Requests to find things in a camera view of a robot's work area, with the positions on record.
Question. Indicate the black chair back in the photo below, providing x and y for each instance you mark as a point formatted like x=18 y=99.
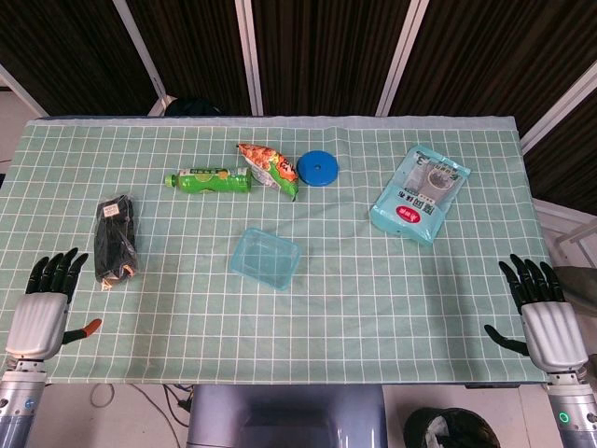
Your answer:
x=193 y=107

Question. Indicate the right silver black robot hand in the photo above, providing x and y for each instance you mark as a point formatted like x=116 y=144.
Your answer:
x=552 y=333

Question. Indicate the green checked tablecloth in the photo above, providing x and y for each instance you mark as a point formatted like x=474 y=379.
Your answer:
x=326 y=326

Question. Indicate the clear plastic food container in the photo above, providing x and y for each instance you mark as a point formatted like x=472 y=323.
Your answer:
x=279 y=284

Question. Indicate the white frame post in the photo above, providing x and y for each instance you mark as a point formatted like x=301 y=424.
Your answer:
x=249 y=56
x=401 y=56
x=21 y=88
x=140 y=46
x=559 y=107

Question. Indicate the black trash bin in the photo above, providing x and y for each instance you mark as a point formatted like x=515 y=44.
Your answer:
x=448 y=427

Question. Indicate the blue round disc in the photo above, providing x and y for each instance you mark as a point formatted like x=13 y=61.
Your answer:
x=318 y=168

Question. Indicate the green snack packet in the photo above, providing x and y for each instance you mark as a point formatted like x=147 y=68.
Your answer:
x=210 y=181

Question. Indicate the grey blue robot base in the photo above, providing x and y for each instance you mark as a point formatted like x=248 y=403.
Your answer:
x=284 y=415

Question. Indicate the teal transparent container lid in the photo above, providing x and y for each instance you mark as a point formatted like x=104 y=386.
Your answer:
x=266 y=256

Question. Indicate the black wrapped package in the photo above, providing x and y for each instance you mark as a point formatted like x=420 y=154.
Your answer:
x=114 y=238

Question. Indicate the light blue cloth package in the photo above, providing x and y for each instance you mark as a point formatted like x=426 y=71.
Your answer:
x=415 y=205

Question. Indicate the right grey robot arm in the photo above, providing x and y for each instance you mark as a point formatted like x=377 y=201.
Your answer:
x=573 y=410

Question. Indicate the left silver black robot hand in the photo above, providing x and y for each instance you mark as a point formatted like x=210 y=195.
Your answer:
x=35 y=326

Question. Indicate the orange green snack bag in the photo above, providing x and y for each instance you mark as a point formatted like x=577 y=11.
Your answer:
x=273 y=168

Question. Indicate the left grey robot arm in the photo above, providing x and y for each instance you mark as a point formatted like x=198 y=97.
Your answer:
x=18 y=406

